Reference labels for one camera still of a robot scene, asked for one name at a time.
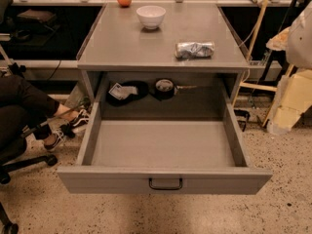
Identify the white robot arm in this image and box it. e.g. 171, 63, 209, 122
266, 1, 312, 69

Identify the grey open top drawer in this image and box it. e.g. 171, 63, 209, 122
58, 93, 272, 194

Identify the black cloth with paper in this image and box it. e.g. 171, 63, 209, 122
106, 81, 149, 106

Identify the grey metal cabinet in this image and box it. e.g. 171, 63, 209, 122
78, 3, 248, 120

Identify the black white sneaker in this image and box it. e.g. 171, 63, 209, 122
69, 109, 90, 133
43, 129, 66, 152

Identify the white ceramic bowl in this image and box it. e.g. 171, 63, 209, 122
136, 6, 166, 29

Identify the seated person in black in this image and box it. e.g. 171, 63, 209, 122
0, 75, 81, 151

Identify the black office chair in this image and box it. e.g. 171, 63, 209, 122
0, 114, 59, 234

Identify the black drawer handle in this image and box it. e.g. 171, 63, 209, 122
148, 178, 183, 191

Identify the wooden easel frame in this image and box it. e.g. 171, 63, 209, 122
232, 0, 295, 129

